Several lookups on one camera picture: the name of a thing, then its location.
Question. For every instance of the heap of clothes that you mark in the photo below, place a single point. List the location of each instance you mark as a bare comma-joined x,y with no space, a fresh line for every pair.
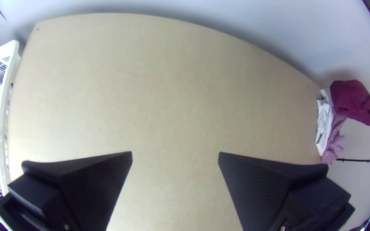
324,128

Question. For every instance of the maroon t-shirt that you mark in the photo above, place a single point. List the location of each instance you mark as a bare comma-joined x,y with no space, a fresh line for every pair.
352,99

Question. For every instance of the white laundry basket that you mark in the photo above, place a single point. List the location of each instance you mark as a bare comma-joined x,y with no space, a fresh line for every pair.
4,96

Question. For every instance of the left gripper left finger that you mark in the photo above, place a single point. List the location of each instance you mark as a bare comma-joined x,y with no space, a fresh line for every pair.
82,192

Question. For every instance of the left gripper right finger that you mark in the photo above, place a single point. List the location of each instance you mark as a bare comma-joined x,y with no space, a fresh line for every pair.
268,192

